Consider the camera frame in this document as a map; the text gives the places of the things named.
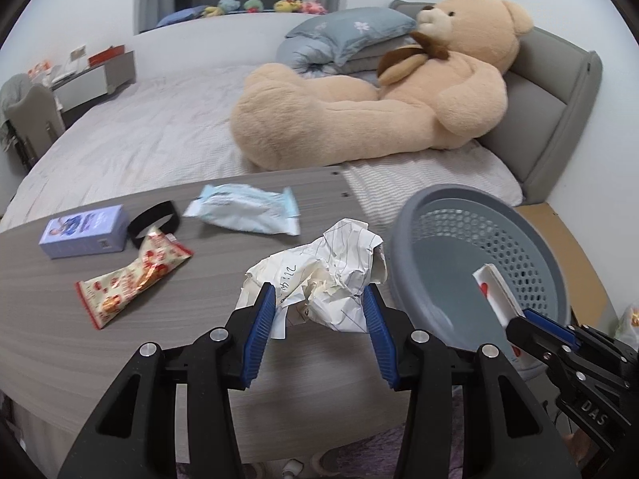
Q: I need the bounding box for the purple fluffy rug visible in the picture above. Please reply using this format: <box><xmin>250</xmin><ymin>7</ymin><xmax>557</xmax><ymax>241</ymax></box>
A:
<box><xmin>344</xmin><ymin>436</ymin><xmax>405</xmax><ymax>479</ymax></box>

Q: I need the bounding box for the blue cushion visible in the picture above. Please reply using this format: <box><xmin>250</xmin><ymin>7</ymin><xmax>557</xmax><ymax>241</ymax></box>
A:
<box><xmin>156</xmin><ymin>6</ymin><xmax>208</xmax><ymax>27</ymax></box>

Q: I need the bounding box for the patterned snack wrapper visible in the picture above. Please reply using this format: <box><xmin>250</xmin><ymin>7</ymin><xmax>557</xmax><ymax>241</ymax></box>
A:
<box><xmin>75</xmin><ymin>226</ymin><xmax>194</xmax><ymax>331</ymax></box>

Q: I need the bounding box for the pale blue wet wipe packet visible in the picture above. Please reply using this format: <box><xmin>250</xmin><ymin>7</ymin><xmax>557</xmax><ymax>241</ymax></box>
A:
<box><xmin>182</xmin><ymin>184</ymin><xmax>302</xmax><ymax>237</ymax></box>

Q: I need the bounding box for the grey upholstered headboard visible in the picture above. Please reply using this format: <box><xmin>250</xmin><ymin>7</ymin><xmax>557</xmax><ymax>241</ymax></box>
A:
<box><xmin>389</xmin><ymin>0</ymin><xmax>602</xmax><ymax>205</ymax></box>

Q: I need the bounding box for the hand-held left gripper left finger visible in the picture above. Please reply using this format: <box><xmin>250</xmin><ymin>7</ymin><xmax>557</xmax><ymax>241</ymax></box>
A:
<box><xmin>57</xmin><ymin>282</ymin><xmax>278</xmax><ymax>479</ymax></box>

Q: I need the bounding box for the bed with white sheet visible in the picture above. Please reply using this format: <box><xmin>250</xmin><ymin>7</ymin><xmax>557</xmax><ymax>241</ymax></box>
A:
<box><xmin>0</xmin><ymin>62</ymin><xmax>525</xmax><ymax>233</ymax></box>

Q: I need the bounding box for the purple rectangular box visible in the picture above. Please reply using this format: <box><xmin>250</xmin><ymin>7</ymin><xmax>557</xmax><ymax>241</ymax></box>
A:
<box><xmin>39</xmin><ymin>204</ymin><xmax>129</xmax><ymax>259</ymax></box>

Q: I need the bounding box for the large beige teddy bear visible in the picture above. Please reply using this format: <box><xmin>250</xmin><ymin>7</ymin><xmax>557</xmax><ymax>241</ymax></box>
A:
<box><xmin>230</xmin><ymin>0</ymin><xmax>534</xmax><ymax>170</ymax></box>

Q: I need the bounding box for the white and red small box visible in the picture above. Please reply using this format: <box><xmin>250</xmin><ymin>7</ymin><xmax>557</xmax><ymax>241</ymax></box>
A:
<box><xmin>472</xmin><ymin>263</ymin><xmax>527</xmax><ymax>360</ymax></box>

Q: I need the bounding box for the white paper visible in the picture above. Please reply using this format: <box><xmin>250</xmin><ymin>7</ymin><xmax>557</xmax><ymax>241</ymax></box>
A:
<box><xmin>234</xmin><ymin>218</ymin><xmax>389</xmax><ymax>338</ymax></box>

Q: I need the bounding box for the black tape roll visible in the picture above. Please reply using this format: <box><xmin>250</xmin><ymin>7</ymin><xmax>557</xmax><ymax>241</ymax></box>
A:
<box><xmin>127</xmin><ymin>200</ymin><xmax>181</xmax><ymax>249</ymax></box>

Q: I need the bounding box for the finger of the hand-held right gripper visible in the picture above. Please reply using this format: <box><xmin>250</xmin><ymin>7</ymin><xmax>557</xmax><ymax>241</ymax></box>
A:
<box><xmin>523</xmin><ymin>308</ymin><xmax>607</xmax><ymax>347</ymax></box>
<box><xmin>505</xmin><ymin>315</ymin><xmax>575</xmax><ymax>367</ymax></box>

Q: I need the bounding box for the blue grey flowered pillow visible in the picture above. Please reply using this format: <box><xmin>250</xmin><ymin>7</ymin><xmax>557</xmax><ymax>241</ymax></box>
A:
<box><xmin>286</xmin><ymin>6</ymin><xmax>419</xmax><ymax>65</ymax></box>

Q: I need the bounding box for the grey chair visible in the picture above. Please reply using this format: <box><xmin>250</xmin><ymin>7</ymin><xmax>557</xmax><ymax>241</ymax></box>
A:
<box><xmin>7</xmin><ymin>84</ymin><xmax>65</xmax><ymax>160</ymax></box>

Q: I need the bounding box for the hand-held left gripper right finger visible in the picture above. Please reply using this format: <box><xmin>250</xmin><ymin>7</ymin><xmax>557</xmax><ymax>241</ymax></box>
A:
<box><xmin>362</xmin><ymin>283</ymin><xmax>582</xmax><ymax>479</ymax></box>

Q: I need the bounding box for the grey perforated plastic basket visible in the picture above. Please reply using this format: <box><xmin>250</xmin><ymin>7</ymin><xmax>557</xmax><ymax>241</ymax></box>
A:
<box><xmin>387</xmin><ymin>184</ymin><xmax>571</xmax><ymax>372</ymax></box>

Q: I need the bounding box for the grey cloth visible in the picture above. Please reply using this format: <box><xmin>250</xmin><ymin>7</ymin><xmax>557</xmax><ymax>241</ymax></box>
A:
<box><xmin>0</xmin><ymin>73</ymin><xmax>33</xmax><ymax>125</ymax></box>

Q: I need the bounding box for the folded blue grey duvet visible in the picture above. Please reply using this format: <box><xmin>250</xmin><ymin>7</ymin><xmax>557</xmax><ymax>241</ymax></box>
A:
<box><xmin>276</xmin><ymin>37</ymin><xmax>385</xmax><ymax>78</ymax></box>

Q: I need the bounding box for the white plastic bag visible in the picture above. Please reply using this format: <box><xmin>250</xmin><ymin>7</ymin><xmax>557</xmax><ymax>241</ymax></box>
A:
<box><xmin>614</xmin><ymin>302</ymin><xmax>639</xmax><ymax>351</ymax></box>

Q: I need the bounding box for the red flat box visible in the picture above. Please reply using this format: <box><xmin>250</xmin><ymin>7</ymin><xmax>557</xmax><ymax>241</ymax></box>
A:
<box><xmin>88</xmin><ymin>46</ymin><xmax>125</xmax><ymax>67</ymax></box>

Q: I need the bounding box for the brown cardboard sheet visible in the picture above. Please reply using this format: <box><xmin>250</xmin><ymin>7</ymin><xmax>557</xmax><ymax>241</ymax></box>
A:
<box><xmin>516</xmin><ymin>202</ymin><xmax>617</xmax><ymax>320</ymax></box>

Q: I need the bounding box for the white bedside table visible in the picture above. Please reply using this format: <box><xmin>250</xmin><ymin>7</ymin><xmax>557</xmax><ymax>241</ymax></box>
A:
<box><xmin>50</xmin><ymin>51</ymin><xmax>137</xmax><ymax>111</ymax></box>

